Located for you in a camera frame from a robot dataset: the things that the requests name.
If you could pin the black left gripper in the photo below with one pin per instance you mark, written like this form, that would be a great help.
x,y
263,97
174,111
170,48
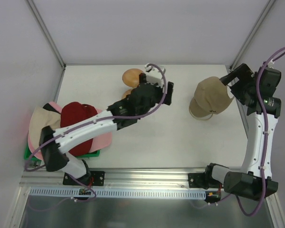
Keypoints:
x,y
167,93

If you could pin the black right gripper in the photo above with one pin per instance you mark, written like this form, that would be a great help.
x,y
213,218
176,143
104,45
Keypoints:
x,y
239,77

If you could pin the beige sport cap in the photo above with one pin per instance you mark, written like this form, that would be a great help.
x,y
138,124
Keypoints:
x,y
210,97

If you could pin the pink cap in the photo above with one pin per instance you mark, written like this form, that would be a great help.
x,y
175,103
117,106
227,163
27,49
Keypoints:
x,y
100,142

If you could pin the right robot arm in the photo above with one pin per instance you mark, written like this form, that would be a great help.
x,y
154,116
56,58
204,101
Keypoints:
x,y
254,180

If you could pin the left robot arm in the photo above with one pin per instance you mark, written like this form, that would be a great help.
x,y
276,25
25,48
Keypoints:
x,y
55,145

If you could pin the wooden hat stand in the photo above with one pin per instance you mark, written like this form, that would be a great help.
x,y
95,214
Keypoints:
x,y
131,79

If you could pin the beige bucket hat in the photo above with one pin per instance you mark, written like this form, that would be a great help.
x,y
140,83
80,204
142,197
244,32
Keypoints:
x,y
44,123

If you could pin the gold wire sphere stand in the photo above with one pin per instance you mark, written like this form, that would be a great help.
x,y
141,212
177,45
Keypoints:
x,y
205,118

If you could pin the right aluminium frame post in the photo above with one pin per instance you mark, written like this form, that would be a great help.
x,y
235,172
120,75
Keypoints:
x,y
253,32

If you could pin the aluminium frame post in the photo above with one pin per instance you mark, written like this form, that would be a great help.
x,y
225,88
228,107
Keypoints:
x,y
37,16
253,32

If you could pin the aluminium rail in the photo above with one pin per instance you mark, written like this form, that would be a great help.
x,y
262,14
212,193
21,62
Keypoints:
x,y
153,179

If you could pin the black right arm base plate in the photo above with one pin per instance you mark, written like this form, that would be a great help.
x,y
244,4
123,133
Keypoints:
x,y
201,180

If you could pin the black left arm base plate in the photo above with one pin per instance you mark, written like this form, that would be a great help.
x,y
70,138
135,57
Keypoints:
x,y
96,178

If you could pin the white slotted cable duct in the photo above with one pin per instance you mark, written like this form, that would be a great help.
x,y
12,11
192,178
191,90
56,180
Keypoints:
x,y
120,193

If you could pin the left aluminium frame post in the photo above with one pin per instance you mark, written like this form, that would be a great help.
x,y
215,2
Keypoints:
x,y
37,16

